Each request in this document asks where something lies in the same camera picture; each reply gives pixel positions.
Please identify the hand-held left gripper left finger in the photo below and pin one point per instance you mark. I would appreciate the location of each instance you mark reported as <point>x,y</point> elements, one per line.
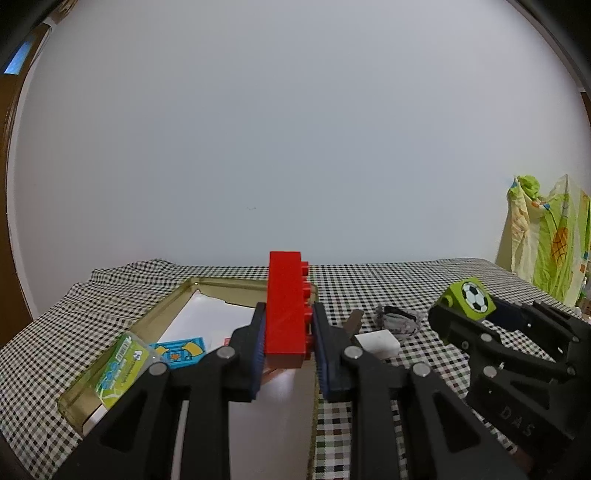
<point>256,350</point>

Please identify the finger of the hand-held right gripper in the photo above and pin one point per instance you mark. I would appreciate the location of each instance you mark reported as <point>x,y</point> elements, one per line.
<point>505,317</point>
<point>455,330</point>

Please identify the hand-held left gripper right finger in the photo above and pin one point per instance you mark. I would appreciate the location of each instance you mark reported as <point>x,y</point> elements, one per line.
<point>325,355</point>

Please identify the green building block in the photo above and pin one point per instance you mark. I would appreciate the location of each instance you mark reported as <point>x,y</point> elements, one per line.
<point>455,295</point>

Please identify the dark brown wooden block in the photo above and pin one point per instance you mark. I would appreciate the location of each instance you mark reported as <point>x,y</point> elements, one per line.
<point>354,323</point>

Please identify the red building block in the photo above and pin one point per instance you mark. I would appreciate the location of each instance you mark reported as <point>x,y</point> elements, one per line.
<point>286,314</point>

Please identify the grey floral cloth bundle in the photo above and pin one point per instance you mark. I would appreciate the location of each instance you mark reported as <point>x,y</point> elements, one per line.
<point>399,323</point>

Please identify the blue cartoon card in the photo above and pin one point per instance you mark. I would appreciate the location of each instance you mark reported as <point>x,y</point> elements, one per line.
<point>180,353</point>

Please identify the gold-green metal tray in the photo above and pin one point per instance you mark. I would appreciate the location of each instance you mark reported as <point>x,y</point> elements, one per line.
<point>171,300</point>

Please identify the clear plastic box green label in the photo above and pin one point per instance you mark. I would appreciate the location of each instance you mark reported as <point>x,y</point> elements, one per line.
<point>120,369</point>

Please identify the white eraser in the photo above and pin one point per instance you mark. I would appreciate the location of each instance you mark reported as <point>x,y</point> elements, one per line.
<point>376,344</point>

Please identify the white paper sheet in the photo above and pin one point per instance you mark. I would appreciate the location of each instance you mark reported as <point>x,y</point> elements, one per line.
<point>203,318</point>

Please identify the yellow-green printed cloth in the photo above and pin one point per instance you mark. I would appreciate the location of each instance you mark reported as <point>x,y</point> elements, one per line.
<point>554,240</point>

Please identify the checkered tablecloth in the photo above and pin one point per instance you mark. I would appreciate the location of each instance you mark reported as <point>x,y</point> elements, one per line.
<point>69,323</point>

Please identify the brown wooden door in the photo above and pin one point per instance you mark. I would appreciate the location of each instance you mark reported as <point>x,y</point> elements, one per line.
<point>9,184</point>

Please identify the door glass pane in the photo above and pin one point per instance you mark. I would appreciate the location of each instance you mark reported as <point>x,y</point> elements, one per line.
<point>21,57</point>

